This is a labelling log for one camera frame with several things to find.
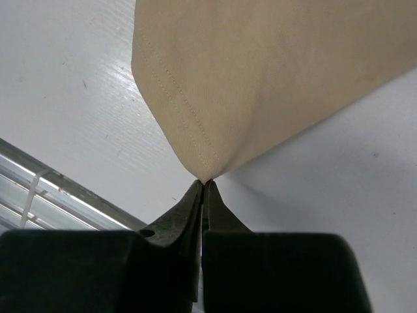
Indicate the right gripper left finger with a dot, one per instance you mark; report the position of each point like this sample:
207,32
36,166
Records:
155,269

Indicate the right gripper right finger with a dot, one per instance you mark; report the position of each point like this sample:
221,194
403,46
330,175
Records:
247,271

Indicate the beige t shirt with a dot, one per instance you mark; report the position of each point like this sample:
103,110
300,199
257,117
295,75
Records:
229,80

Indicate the aluminium frame rail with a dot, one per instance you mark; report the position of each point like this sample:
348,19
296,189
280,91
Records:
35,196

